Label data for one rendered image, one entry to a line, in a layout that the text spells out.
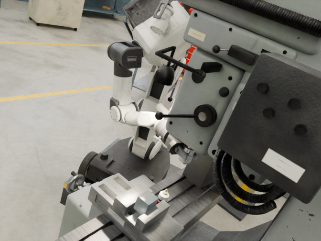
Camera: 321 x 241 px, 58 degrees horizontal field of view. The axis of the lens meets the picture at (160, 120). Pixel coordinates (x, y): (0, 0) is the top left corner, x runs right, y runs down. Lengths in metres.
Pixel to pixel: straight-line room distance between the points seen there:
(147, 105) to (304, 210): 1.23
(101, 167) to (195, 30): 1.29
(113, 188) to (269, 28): 0.77
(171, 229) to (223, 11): 0.73
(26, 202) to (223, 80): 1.94
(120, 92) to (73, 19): 5.95
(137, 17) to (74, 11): 5.87
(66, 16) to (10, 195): 5.26
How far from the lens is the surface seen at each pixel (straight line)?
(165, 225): 1.10
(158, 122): 1.21
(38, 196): 2.55
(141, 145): 2.00
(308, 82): 0.54
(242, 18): 0.84
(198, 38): 0.90
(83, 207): 1.45
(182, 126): 0.98
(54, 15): 7.09
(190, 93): 0.94
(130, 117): 1.37
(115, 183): 1.19
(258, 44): 0.83
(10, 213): 2.43
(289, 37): 0.79
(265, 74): 0.56
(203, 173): 1.41
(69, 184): 1.66
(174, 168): 2.53
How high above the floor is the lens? 1.79
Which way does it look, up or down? 26 degrees down
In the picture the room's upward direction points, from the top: 20 degrees clockwise
